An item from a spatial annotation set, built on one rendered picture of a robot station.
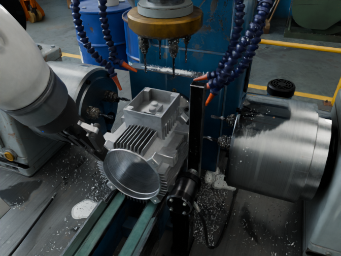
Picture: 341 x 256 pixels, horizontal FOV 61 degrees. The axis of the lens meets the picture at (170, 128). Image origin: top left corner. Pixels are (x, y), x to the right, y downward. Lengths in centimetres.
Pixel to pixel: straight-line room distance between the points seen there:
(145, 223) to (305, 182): 38
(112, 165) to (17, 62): 45
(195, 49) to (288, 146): 45
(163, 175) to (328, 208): 36
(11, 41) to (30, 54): 3
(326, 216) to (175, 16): 55
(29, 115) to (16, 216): 60
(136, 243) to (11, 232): 40
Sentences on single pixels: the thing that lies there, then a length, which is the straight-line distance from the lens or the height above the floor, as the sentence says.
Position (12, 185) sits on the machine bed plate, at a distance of 112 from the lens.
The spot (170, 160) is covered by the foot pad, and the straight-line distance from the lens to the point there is 67.
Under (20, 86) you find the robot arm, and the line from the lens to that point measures 40.
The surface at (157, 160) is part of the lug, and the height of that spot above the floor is 108.
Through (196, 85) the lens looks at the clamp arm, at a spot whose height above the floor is 125.
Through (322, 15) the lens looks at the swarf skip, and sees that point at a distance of 484.
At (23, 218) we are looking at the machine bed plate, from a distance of 100.
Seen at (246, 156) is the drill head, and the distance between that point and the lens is 67.
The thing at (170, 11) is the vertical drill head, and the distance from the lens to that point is 67.
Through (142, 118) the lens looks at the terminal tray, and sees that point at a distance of 69.
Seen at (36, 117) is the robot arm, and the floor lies 129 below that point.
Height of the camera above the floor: 152
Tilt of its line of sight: 36 degrees down
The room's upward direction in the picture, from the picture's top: 1 degrees counter-clockwise
